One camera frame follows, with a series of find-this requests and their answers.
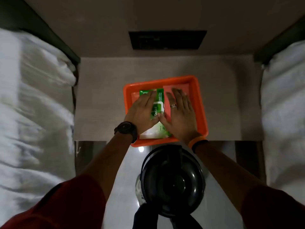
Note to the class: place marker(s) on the person's left hand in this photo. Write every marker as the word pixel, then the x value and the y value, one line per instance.
pixel 140 114

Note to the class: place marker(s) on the person's right hand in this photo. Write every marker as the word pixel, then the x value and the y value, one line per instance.
pixel 183 123

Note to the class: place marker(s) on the person's left thumb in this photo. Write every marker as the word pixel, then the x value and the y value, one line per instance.
pixel 155 119

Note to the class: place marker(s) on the person's right thumb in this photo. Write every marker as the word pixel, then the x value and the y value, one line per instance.
pixel 164 120

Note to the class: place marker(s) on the person's right middle finger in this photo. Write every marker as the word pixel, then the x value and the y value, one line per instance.
pixel 178 98

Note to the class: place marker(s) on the person's right little finger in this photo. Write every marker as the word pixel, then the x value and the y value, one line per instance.
pixel 190 106

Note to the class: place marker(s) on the green and white wipes packet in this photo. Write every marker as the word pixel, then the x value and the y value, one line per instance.
pixel 158 106

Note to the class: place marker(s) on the person's right forearm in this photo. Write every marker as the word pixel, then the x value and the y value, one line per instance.
pixel 228 174

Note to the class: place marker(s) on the person's left forearm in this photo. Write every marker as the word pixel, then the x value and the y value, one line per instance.
pixel 108 162

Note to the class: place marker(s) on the orange plastic tray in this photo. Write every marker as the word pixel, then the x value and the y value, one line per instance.
pixel 198 100

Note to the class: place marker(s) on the black wristwatch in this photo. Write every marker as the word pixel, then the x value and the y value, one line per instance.
pixel 126 128

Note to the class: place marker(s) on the orange wristband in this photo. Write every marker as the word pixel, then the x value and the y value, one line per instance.
pixel 196 141

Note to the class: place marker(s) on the grey bedside table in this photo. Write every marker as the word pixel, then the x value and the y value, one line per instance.
pixel 100 104

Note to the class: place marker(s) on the black round bin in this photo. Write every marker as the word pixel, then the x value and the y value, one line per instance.
pixel 172 181

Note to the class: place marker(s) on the white bed duvet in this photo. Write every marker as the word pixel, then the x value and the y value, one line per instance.
pixel 283 116
pixel 35 116

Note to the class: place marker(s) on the red shirt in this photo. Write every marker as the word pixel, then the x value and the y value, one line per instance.
pixel 59 207

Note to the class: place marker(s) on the dark wall switch panel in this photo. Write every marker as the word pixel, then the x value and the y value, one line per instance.
pixel 166 40

